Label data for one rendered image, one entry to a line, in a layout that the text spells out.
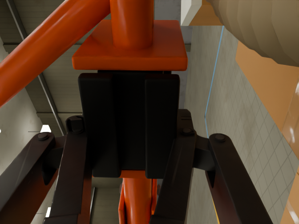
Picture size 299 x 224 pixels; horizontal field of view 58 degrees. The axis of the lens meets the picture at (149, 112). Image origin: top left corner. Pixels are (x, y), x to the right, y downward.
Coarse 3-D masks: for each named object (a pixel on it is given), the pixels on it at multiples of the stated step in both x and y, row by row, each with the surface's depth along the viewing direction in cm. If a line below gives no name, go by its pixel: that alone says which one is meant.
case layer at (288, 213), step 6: (294, 180) 126; (294, 186) 126; (294, 192) 126; (288, 198) 131; (294, 198) 125; (288, 204) 131; (294, 204) 125; (288, 210) 131; (294, 210) 125; (282, 216) 137; (288, 216) 131; (294, 216) 125; (282, 222) 137; (288, 222) 131; (294, 222) 125
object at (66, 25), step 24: (72, 0) 15; (96, 0) 15; (48, 24) 16; (72, 24) 16; (96, 24) 16; (24, 48) 17; (48, 48) 16; (0, 72) 18; (24, 72) 17; (0, 96) 18
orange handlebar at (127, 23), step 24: (120, 0) 13; (144, 0) 13; (120, 24) 14; (144, 24) 14; (120, 48) 14; (144, 48) 14; (120, 192) 24; (144, 192) 20; (120, 216) 21; (144, 216) 21
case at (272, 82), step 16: (240, 48) 37; (240, 64) 37; (256, 64) 31; (272, 64) 27; (256, 80) 31; (272, 80) 26; (288, 80) 23; (272, 96) 26; (288, 96) 23; (272, 112) 26; (288, 112) 23; (288, 128) 23
